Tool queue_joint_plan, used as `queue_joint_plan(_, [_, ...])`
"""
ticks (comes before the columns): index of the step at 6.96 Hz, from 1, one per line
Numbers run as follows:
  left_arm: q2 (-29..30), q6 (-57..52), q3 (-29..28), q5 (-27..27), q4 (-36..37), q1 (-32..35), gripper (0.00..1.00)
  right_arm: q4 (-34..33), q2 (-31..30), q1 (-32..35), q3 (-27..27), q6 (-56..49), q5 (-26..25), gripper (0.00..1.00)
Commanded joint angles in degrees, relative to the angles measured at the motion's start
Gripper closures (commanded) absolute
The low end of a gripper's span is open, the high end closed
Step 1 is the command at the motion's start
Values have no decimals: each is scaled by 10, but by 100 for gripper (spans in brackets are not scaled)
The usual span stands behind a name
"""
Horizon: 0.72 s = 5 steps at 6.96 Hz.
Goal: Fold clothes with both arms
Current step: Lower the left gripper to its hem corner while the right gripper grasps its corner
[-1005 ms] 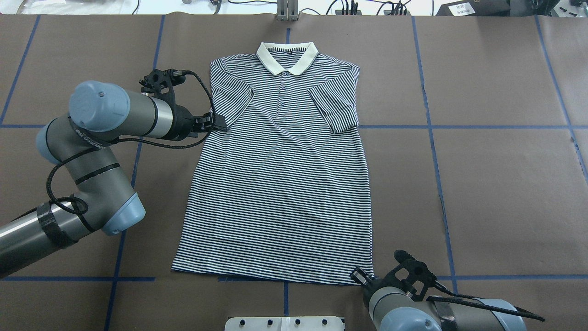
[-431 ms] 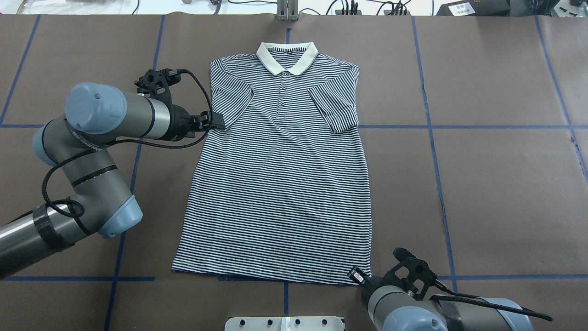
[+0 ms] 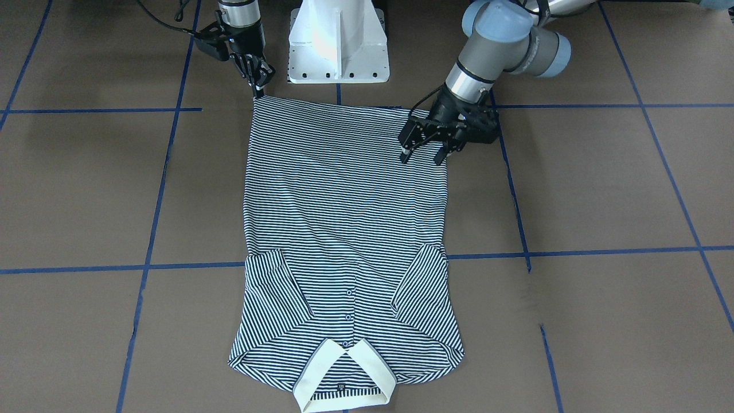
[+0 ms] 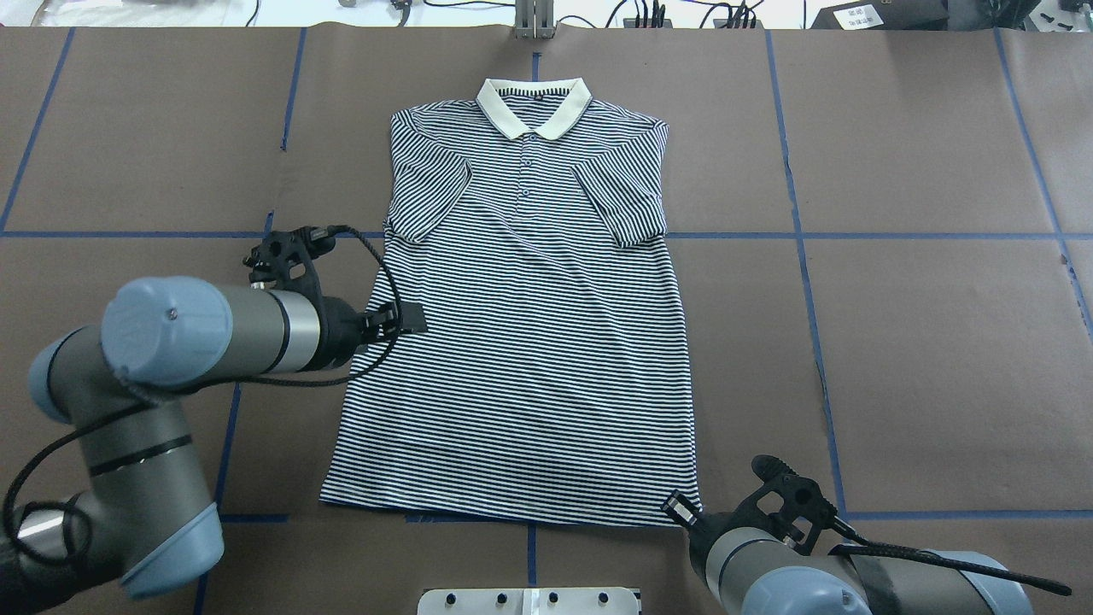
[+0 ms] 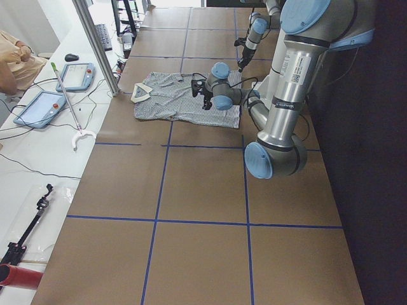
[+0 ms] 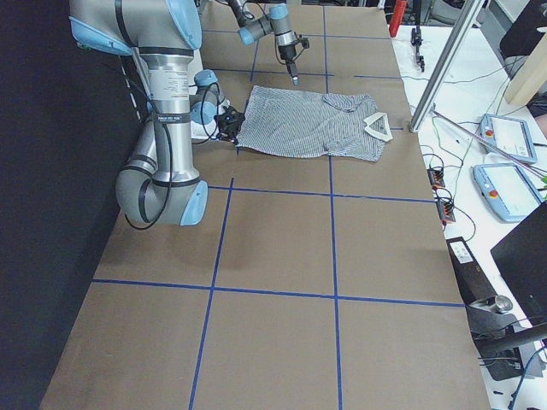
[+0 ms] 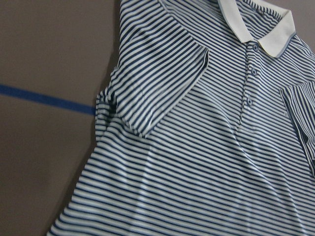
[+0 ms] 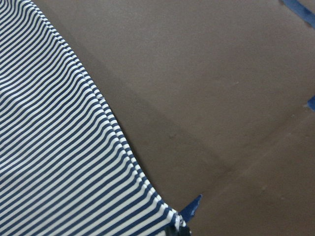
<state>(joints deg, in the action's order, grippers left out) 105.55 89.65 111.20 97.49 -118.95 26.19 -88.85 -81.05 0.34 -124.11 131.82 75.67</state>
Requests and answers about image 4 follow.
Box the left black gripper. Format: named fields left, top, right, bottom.
left=318, top=296, right=427, bottom=371

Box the striped polo shirt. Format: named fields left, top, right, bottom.
left=318, top=78, right=700, bottom=528

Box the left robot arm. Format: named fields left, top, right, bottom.
left=3, top=276, right=427, bottom=614

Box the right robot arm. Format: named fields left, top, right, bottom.
left=661, top=490, right=1033, bottom=614

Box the black box with label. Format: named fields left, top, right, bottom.
left=808, top=1, right=950, bottom=32

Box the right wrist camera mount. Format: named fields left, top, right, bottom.
left=728, top=454, right=839, bottom=556

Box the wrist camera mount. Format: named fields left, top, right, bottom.
left=728, top=454, right=839, bottom=556
left=243, top=226, right=336, bottom=299

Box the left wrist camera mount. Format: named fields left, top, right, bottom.
left=243, top=226, right=336, bottom=299

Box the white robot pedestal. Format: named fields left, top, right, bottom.
left=418, top=587, right=643, bottom=614

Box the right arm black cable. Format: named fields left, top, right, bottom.
left=828, top=517, right=1073, bottom=598

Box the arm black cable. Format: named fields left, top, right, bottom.
left=0, top=224, right=404, bottom=565
left=828, top=517, right=1073, bottom=598

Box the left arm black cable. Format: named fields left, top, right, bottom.
left=0, top=224, right=404, bottom=565

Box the aluminium frame post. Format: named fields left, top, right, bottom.
left=514, top=0, right=557, bottom=40

